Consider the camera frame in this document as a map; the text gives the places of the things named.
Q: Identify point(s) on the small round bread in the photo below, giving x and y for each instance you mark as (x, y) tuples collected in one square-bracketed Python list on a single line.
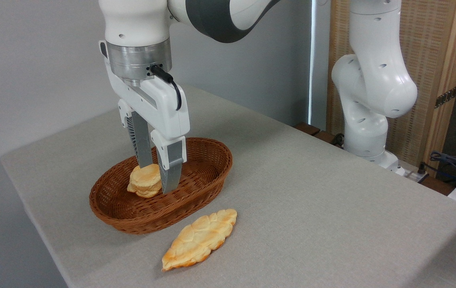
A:
[(143, 182)]

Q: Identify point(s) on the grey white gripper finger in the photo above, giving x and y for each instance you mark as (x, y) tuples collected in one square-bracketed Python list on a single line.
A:
[(171, 168), (141, 144)]

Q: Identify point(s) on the brown wicker basket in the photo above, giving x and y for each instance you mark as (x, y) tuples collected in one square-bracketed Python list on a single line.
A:
[(199, 172)]

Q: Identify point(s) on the metal screen hinge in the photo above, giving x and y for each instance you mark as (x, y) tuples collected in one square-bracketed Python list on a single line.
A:
[(446, 96)]

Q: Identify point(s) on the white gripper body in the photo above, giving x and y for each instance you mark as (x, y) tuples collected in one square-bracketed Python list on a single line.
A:
[(163, 108)]

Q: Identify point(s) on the wooden bamboo folding screen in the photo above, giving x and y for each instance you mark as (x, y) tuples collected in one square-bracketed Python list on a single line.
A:
[(424, 40)]

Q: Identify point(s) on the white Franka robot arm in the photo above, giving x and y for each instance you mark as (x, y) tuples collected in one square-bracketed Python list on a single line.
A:
[(372, 80)]

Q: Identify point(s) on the grey tablecloth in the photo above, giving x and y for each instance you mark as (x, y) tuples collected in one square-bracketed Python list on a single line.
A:
[(312, 208)]

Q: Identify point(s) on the long leaf-shaped bread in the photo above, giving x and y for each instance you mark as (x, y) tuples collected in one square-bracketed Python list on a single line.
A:
[(199, 240)]

